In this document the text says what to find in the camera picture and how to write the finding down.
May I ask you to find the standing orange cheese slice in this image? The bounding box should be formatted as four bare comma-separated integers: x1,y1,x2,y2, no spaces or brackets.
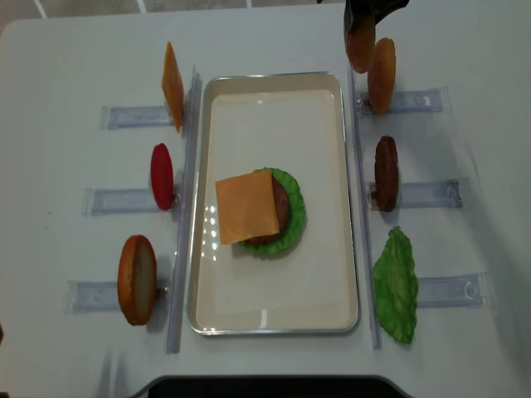
161,42,185,132

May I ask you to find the clear tomato slot holder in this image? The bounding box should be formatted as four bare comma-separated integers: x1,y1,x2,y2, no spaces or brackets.
81,188,162,216

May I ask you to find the red tomato slice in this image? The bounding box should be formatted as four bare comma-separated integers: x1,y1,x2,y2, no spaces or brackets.
150,143,174,211

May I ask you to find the bread slice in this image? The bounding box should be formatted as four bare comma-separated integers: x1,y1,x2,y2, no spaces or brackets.
343,14,376,74
368,37,396,114
117,235,157,326

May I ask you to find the clear bread slot holder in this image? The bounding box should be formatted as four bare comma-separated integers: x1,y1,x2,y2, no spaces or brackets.
355,87,451,116
66,279,171,314

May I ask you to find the orange cheese slice on tray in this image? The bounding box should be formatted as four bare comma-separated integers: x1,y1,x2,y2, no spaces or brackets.
215,170,280,245

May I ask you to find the standing green lettuce leaf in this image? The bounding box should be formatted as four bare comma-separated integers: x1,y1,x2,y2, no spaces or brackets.
373,226,419,344

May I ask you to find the standing brown meat patty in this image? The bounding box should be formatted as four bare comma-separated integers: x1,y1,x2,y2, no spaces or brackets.
374,136,399,212

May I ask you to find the clear patty slot holder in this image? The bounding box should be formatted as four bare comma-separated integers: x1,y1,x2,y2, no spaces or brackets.
366,177,470,211

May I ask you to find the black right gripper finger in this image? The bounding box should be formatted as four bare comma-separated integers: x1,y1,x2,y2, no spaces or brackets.
343,0,409,32

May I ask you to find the clear left bread slot holder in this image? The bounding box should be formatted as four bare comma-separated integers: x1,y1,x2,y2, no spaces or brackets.
66,279,171,314

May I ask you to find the clear cheese slot holder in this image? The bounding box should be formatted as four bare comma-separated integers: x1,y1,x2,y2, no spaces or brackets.
99,105,173,129

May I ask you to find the silver metal tray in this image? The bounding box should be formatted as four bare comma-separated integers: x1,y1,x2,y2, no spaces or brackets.
187,72,358,336

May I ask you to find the clear right bread slot holder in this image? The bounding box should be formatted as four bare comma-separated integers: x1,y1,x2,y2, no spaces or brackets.
355,87,451,116

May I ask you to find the clear lettuce slot holder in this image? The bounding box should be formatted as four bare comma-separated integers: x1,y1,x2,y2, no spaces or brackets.
417,273,490,308

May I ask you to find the green lettuce on tray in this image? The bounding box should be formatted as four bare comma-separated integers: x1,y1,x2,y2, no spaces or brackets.
239,167,306,256

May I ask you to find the brown meat patty on tray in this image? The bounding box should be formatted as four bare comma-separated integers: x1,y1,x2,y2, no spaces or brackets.
246,177,290,245

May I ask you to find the black base at table edge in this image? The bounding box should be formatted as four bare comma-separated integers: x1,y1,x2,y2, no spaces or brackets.
140,376,409,397

